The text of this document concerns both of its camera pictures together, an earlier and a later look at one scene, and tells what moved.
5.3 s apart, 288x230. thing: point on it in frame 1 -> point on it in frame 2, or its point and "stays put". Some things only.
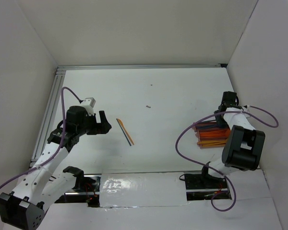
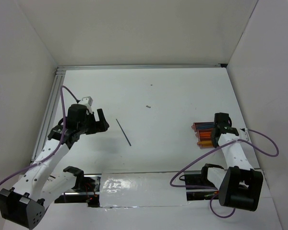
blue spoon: [206, 126] stays put
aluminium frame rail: [99, 67] stays put
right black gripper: [219, 120] -> [215, 143]
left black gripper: [106, 125] stays put
